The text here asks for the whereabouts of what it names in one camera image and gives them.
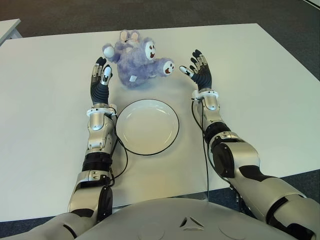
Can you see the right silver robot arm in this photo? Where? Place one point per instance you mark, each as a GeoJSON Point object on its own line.
{"type": "Point", "coordinates": [245, 155]}

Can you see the grey robot torso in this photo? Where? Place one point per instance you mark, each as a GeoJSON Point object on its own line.
{"type": "Point", "coordinates": [175, 220]}

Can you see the purple plush doll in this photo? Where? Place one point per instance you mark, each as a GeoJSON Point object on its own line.
{"type": "Point", "coordinates": [135, 65]}

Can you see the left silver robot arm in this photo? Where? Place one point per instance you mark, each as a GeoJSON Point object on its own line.
{"type": "Point", "coordinates": [96, 135]}

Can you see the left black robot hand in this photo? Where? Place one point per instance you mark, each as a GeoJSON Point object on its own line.
{"type": "Point", "coordinates": [100, 92]}

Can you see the grey side desk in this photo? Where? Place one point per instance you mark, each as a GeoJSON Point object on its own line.
{"type": "Point", "coordinates": [7, 30]}

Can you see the white plate with black rim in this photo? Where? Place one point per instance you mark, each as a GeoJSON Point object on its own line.
{"type": "Point", "coordinates": [147, 127]}

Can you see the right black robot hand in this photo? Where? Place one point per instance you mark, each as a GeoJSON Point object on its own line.
{"type": "Point", "coordinates": [205, 80]}

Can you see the grey table leg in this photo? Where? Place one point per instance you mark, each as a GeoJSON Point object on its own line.
{"type": "Point", "coordinates": [200, 196]}

